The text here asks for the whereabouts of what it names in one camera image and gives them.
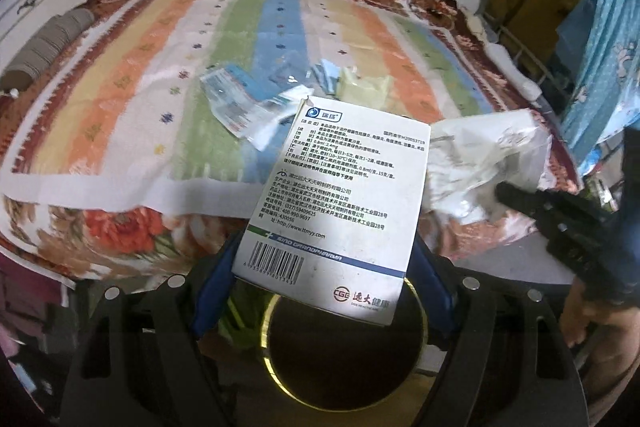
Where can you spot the large blue white wrapper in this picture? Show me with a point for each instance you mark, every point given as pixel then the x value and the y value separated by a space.
pixel 235 104

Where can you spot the brown floral blanket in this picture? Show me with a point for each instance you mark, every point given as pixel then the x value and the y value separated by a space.
pixel 115 227

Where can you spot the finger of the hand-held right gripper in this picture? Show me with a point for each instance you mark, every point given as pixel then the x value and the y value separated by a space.
pixel 545 207
pixel 582 257

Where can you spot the metal bed rail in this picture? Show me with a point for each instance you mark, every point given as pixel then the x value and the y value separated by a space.
pixel 525 52

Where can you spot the small blue white wrapper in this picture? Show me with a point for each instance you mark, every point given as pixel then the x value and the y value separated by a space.
pixel 327 76

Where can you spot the striped pastel mat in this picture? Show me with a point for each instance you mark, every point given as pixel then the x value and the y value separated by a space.
pixel 150 97

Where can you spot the blue patterned cloth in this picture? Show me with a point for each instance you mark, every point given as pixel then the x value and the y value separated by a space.
pixel 607 37

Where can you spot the grey rolled pillow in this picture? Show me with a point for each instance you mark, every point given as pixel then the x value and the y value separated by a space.
pixel 47 47

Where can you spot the yellow green wrapper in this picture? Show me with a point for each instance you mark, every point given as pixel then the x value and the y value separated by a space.
pixel 365 89

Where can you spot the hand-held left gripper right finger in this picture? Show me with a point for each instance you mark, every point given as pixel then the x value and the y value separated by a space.
pixel 431 289

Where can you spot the person's right hand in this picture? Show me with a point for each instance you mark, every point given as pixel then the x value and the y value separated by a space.
pixel 580 317

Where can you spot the black bin with gold rim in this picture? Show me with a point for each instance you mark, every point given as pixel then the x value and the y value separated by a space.
pixel 345 357

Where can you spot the white medicine box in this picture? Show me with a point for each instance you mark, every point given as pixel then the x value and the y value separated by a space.
pixel 340 187

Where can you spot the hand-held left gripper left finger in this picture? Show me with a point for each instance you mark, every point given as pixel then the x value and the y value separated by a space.
pixel 207 307

